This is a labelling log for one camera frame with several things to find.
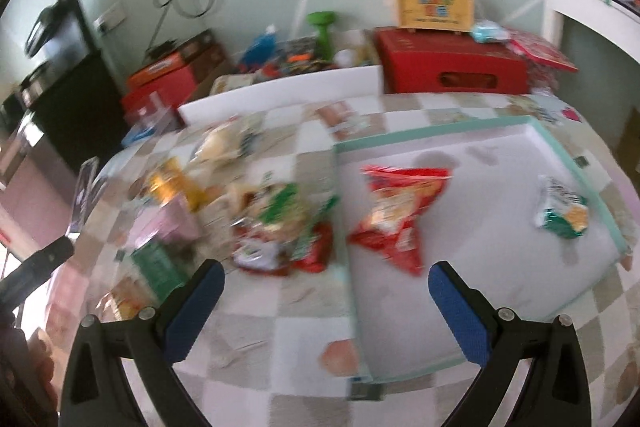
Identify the red cartoon snack packet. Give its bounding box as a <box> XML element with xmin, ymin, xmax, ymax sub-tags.
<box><xmin>348</xmin><ymin>164</ymin><xmax>453</xmax><ymax>277</ymax></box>

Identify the brown milk biscuit packet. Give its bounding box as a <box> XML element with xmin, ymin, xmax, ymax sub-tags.
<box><xmin>231</xmin><ymin>227</ymin><xmax>293</xmax><ymax>277</ymax></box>

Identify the green cracker packet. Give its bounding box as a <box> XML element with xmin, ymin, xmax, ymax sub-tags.
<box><xmin>257</xmin><ymin>184</ymin><xmax>331</xmax><ymax>238</ymax></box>

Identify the glass jar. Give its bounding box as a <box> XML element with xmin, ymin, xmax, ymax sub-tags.
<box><xmin>20</xmin><ymin>64</ymin><xmax>56</xmax><ymax>102</ymax></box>

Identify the large red gift box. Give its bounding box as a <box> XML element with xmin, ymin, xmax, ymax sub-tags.
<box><xmin>374</xmin><ymin>27</ymin><xmax>531</xmax><ymax>95</ymax></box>

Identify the white card box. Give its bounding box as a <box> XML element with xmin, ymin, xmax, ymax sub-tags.
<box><xmin>210</xmin><ymin>74</ymin><xmax>256</xmax><ymax>95</ymax></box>

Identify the green dumbbell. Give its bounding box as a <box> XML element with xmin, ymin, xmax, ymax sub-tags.
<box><xmin>306</xmin><ymin>11</ymin><xmax>341</xmax><ymax>60</ymax></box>

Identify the white wall socket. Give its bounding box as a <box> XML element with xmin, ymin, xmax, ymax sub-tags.
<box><xmin>95</xmin><ymin>5</ymin><xmax>126</xmax><ymax>32</ymax></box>

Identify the cardboard box with white flap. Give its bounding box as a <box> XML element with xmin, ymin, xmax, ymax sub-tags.
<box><xmin>177</xmin><ymin>66</ymin><xmax>385</xmax><ymax>128</ymax></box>

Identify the orange yellow snack bag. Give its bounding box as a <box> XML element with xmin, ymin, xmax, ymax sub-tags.
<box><xmin>97</xmin><ymin>277</ymin><xmax>151</xmax><ymax>320</ymax></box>

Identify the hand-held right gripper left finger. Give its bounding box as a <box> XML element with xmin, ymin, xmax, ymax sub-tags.
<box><xmin>59</xmin><ymin>258</ymin><xmax>226</xmax><ymax>427</ymax></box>

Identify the clear acrylic stand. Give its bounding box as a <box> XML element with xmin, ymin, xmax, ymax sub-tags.
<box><xmin>65</xmin><ymin>157</ymin><xmax>108</xmax><ymax>240</ymax></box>

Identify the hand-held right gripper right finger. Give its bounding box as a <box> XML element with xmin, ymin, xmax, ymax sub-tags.
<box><xmin>427</xmin><ymin>260</ymin><xmax>594</xmax><ymax>427</ymax></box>

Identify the clear plastic box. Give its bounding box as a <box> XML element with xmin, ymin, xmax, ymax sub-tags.
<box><xmin>127</xmin><ymin>92</ymin><xmax>183</xmax><ymax>132</ymax></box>

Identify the green white snack packet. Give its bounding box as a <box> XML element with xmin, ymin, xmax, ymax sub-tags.
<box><xmin>534</xmin><ymin>175</ymin><xmax>590</xmax><ymax>240</ymax></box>

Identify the teal-rimmed white tray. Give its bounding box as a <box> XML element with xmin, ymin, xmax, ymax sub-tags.
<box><xmin>332</xmin><ymin>116</ymin><xmax>632</xmax><ymax>383</ymax></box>

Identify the checkered tablecloth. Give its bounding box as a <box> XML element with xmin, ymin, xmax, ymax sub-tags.
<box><xmin>47</xmin><ymin>92</ymin><xmax>640</xmax><ymax>427</ymax></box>

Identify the clear bread bun packet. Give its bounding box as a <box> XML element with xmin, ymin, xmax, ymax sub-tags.
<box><xmin>192</xmin><ymin>119</ymin><xmax>261</xmax><ymax>168</ymax></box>

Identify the light blue wipes pack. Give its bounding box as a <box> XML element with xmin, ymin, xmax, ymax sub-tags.
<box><xmin>470</xmin><ymin>21</ymin><xmax>511</xmax><ymax>44</ymax></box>

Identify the blue box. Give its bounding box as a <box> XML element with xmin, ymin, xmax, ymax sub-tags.
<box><xmin>120</xmin><ymin>127</ymin><xmax>161</xmax><ymax>148</ymax></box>

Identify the blue bottle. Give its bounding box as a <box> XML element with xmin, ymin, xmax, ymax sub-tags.
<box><xmin>240</xmin><ymin>26</ymin><xmax>281</xmax><ymax>68</ymax></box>

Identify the dark printed flat box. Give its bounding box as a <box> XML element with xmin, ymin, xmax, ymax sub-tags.
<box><xmin>170</xmin><ymin>29</ymin><xmax>233</xmax><ymax>80</ymax></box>

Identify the red cardboard box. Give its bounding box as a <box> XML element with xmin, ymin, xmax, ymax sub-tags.
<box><xmin>121</xmin><ymin>64</ymin><xmax>198</xmax><ymax>120</ymax></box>

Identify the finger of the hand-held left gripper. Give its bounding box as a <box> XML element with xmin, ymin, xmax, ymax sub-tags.
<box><xmin>0</xmin><ymin>237</ymin><xmax>76</xmax><ymax>310</ymax></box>

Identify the orange cake packet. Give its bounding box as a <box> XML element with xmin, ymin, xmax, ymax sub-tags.
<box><xmin>150</xmin><ymin>159</ymin><xmax>206</xmax><ymax>212</ymax></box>

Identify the white desk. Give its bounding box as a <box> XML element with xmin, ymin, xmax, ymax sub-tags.
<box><xmin>540</xmin><ymin>0</ymin><xmax>640</xmax><ymax>52</ymax></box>

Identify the dark green snack packet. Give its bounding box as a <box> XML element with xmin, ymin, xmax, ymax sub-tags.
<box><xmin>130</xmin><ymin>242</ymin><xmax>186</xmax><ymax>303</ymax></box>

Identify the orange flat box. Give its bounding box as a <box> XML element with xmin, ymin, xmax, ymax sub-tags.
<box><xmin>127</xmin><ymin>54</ymin><xmax>181</xmax><ymax>84</ymax></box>

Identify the black cabinet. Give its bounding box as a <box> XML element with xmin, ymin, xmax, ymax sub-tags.
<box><xmin>27</xmin><ymin>0</ymin><xmax>128</xmax><ymax>162</ymax></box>

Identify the pink snack packet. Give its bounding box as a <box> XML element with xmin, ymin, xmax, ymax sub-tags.
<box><xmin>130</xmin><ymin>199</ymin><xmax>201</xmax><ymax>248</ymax></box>

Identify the black appliance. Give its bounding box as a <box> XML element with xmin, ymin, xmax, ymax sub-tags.
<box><xmin>25</xmin><ymin>4</ymin><xmax>73</xmax><ymax>58</ymax></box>

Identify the pile of colourful toys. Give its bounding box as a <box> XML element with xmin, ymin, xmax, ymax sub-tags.
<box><xmin>272</xmin><ymin>37</ymin><xmax>336</xmax><ymax>75</ymax></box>

